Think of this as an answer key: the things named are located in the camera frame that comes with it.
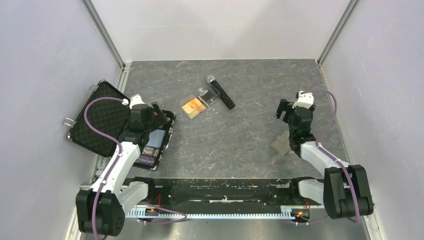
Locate grey card holder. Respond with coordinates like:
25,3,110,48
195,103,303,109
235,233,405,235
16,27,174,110
271,131,291,156

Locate orange credit cards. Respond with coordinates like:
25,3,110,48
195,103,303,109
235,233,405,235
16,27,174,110
181,98,207,119

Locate clear plastic card box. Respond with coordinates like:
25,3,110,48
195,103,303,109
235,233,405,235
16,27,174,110
179,86,220,119

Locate black glitter microphone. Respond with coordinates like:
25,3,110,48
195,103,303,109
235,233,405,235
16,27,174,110
206,74,235,110

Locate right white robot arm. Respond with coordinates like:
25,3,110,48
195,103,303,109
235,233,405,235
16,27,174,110
274,99,374,221

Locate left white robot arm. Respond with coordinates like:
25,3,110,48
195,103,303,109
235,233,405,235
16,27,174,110
75,97,176,240

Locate blue playing card deck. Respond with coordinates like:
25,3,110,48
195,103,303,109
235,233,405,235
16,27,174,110
145,129,167,149

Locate black poker chip case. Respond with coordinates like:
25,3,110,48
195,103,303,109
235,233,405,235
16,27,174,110
67,80,176,171

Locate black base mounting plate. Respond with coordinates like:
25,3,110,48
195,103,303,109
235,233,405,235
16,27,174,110
124,178,324,215

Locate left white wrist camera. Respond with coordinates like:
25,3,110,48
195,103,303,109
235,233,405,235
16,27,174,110
121,94,146,110

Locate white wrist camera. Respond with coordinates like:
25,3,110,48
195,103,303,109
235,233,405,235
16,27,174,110
121,94,146,110
293,91,314,109

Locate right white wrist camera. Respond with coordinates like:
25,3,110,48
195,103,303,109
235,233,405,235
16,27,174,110
293,91,314,109

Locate slotted cable duct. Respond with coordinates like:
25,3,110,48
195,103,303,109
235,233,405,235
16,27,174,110
126,205,296,220

